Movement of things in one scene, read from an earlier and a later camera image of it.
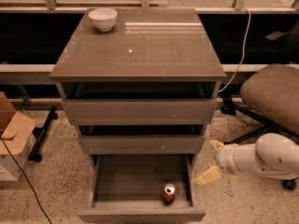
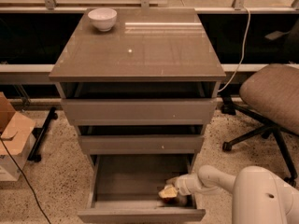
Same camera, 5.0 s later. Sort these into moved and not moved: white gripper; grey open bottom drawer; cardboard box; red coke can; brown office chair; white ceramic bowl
Moved: red coke can; white gripper
Not moved: brown office chair; cardboard box; white ceramic bowl; grey open bottom drawer
